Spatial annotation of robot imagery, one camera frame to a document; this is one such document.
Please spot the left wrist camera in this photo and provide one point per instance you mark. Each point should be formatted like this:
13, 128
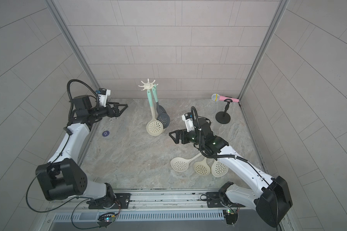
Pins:
103, 95

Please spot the grey skimmer green handle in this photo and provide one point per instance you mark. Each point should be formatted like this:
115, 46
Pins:
162, 116

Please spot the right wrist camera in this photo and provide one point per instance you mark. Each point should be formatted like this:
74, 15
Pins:
188, 119

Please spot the cream skimmer green handle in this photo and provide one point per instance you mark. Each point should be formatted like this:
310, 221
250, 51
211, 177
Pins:
154, 127

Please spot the left green circuit board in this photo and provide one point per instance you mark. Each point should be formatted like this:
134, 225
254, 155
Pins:
105, 220

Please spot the purple round sticker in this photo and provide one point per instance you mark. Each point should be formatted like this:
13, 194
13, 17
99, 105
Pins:
105, 133

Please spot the pink toy microphone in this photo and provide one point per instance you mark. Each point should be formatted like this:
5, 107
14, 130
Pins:
216, 97

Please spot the right green circuit board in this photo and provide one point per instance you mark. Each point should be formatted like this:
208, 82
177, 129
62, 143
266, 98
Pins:
230, 216

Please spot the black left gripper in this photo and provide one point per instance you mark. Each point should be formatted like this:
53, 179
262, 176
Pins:
114, 111

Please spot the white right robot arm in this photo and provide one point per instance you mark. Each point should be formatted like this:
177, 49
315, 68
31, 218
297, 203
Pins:
270, 197

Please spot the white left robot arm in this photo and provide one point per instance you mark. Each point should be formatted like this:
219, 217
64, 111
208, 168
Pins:
61, 178

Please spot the green circuit board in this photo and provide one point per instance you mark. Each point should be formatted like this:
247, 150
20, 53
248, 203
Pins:
230, 216
105, 220

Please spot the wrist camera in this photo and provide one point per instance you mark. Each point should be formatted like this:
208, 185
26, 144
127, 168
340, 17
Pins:
188, 119
103, 95

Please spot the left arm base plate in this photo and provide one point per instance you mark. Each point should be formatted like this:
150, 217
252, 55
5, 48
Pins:
119, 200

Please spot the aluminium mounting rail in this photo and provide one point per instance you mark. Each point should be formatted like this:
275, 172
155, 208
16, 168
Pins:
145, 206

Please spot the cream utensil rack stand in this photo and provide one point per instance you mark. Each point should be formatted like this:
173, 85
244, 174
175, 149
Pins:
148, 86

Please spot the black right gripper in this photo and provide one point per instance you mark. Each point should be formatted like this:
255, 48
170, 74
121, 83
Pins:
180, 132

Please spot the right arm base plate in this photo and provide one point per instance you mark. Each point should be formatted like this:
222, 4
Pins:
213, 200

